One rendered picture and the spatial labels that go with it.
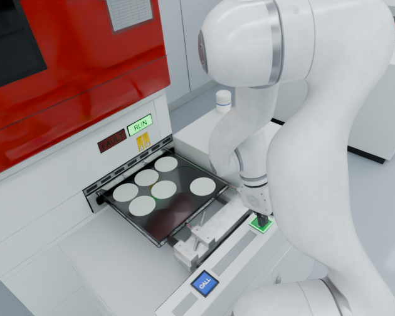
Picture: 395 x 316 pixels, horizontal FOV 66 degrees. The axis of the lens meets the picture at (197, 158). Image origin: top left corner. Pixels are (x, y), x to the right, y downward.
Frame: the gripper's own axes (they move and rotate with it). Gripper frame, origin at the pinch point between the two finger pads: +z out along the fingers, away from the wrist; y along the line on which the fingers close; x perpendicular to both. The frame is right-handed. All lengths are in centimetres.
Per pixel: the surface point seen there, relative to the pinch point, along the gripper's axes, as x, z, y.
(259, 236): -4.2, 3.1, 1.4
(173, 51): 148, -9, -209
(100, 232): -32, 6, -53
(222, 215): -0.2, 7.0, -18.4
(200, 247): -15.0, 7.8, -15.1
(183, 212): -9.1, 2.9, -28.4
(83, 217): -33, 1, -60
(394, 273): 84, 105, 17
